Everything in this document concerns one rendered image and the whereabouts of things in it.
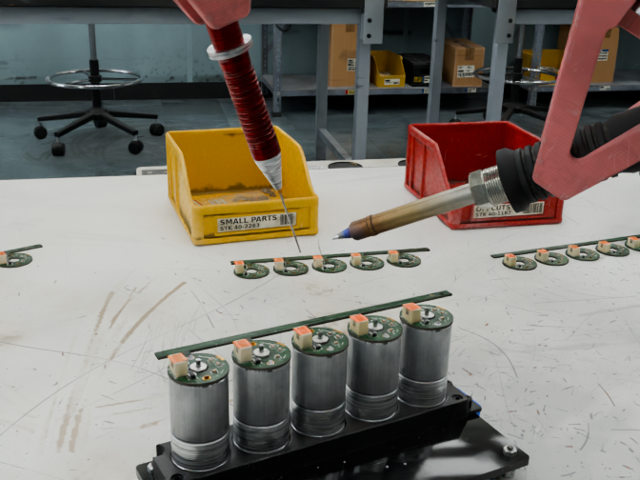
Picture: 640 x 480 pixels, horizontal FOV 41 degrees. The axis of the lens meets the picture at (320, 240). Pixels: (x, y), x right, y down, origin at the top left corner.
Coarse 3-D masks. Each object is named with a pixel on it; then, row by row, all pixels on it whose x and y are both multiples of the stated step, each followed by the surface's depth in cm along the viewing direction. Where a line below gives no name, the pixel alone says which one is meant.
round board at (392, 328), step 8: (384, 320) 39; (392, 320) 39; (384, 328) 38; (392, 328) 38; (400, 328) 38; (352, 336) 38; (360, 336) 38; (368, 336) 38; (376, 336) 38; (392, 336) 38; (400, 336) 38
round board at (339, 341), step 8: (312, 328) 38; (320, 328) 38; (328, 328) 38; (312, 336) 37; (328, 336) 37; (336, 336) 37; (344, 336) 37; (296, 344) 37; (312, 344) 37; (328, 344) 37; (336, 344) 37; (344, 344) 37; (304, 352) 36; (312, 352) 36; (320, 352) 36; (328, 352) 36; (336, 352) 36
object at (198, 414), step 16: (192, 368) 34; (176, 384) 34; (224, 384) 34; (176, 400) 34; (192, 400) 34; (208, 400) 34; (224, 400) 35; (176, 416) 34; (192, 416) 34; (208, 416) 34; (224, 416) 35; (176, 432) 35; (192, 432) 34; (208, 432) 34; (224, 432) 35; (176, 448) 35; (192, 448) 35; (208, 448) 35; (224, 448) 35; (176, 464) 35; (192, 464) 35; (208, 464) 35; (224, 464) 36
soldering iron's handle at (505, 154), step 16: (624, 112) 30; (592, 128) 30; (608, 128) 30; (624, 128) 29; (576, 144) 30; (592, 144) 30; (496, 160) 31; (512, 160) 31; (528, 160) 31; (512, 176) 31; (528, 176) 31; (512, 192) 31; (528, 192) 31; (544, 192) 31; (512, 208) 31
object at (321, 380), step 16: (304, 368) 36; (320, 368) 36; (336, 368) 37; (304, 384) 37; (320, 384) 37; (336, 384) 37; (304, 400) 37; (320, 400) 37; (336, 400) 37; (304, 416) 37; (320, 416) 37; (336, 416) 37; (304, 432) 38; (320, 432) 37; (336, 432) 38
